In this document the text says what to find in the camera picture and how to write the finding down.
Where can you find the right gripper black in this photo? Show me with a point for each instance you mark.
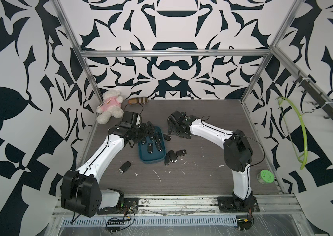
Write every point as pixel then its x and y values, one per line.
pixel 173 126

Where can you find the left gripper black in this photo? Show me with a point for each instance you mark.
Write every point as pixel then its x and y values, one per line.
pixel 143 127

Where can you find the teal plastic storage box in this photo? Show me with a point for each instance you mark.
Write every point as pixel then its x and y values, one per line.
pixel 156 156

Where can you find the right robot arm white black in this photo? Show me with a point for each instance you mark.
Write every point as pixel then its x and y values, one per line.
pixel 237 150

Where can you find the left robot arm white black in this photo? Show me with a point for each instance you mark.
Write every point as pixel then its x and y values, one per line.
pixel 80 190

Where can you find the black flip key silver end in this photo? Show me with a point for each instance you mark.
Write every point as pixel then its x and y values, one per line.
pixel 167 160

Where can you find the brown checkered pouch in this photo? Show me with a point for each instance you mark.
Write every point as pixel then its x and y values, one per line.
pixel 138 100

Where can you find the white teddy bear pink shirt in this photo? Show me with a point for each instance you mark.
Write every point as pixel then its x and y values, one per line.
pixel 111 106

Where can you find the black connector block left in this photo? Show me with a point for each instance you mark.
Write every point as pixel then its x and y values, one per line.
pixel 114 225

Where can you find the black connector block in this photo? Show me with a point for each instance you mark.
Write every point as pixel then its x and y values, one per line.
pixel 244 224
pixel 114 225

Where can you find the green tape roll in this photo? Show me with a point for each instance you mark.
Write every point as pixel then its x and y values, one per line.
pixel 265 177

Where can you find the black connector block right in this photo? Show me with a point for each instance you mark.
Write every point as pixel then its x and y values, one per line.
pixel 244 224

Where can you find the green plastic hanger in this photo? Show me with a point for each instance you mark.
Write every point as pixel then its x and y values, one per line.
pixel 298 137

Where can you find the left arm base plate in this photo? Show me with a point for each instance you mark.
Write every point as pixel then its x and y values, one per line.
pixel 127 204

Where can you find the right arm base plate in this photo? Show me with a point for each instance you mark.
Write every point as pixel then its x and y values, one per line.
pixel 235 204

